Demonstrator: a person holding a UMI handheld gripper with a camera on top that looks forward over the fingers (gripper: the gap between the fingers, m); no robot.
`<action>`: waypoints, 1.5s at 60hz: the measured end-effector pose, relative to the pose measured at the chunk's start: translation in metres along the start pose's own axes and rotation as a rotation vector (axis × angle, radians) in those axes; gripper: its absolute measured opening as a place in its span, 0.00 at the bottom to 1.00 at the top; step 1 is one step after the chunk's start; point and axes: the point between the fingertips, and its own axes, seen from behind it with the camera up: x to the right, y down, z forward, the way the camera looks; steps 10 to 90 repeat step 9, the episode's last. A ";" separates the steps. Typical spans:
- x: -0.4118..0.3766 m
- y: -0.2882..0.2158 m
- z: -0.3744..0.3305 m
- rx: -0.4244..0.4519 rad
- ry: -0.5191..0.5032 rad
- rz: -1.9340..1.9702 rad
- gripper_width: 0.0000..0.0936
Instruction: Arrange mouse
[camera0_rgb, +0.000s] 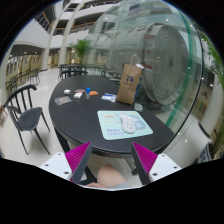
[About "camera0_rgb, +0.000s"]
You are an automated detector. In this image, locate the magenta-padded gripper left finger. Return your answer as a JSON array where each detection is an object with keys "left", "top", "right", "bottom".
[{"left": 39, "top": 141, "right": 93, "bottom": 185}]

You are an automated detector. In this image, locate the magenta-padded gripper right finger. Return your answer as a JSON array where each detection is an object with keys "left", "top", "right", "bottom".
[{"left": 130, "top": 142, "right": 183, "bottom": 186}]

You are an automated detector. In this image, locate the white perforated computer mouse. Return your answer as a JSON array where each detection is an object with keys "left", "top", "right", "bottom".
[{"left": 118, "top": 112, "right": 138, "bottom": 135}]

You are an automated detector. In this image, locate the light green printed mouse pad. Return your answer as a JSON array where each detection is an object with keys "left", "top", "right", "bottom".
[{"left": 97, "top": 110, "right": 154, "bottom": 141}]

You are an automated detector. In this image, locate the person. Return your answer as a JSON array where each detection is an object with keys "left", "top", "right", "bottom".
[{"left": 87, "top": 163, "right": 133, "bottom": 190}]

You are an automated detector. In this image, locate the black spindle-back chair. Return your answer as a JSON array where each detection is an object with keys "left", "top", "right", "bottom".
[{"left": 3, "top": 84, "right": 52, "bottom": 156}]

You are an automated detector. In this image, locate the grey soft pouch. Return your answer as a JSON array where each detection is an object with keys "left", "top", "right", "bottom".
[{"left": 133, "top": 102, "right": 144, "bottom": 113}]

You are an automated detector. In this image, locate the clear plastic packet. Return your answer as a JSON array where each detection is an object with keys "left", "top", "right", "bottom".
[{"left": 54, "top": 95, "right": 74, "bottom": 107}]

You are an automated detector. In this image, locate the white and blue packet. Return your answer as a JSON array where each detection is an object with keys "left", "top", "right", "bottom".
[{"left": 100, "top": 92, "right": 118, "bottom": 103}]

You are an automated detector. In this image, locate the group of dark chairs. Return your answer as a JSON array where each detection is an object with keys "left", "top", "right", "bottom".
[{"left": 4, "top": 68, "right": 41, "bottom": 96}]

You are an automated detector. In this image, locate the group of black chairs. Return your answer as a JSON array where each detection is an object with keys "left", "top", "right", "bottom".
[{"left": 58, "top": 63, "right": 113, "bottom": 76}]

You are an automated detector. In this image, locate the large grey cylindrical exhibit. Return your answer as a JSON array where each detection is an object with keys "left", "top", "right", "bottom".
[{"left": 106, "top": 23, "right": 192, "bottom": 106}]

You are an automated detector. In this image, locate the potted green palm plant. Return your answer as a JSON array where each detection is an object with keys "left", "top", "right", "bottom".
[{"left": 69, "top": 38, "right": 94, "bottom": 65}]

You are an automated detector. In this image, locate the brown paper bag with handles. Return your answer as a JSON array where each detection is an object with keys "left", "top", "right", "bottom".
[{"left": 116, "top": 54, "right": 144, "bottom": 106}]

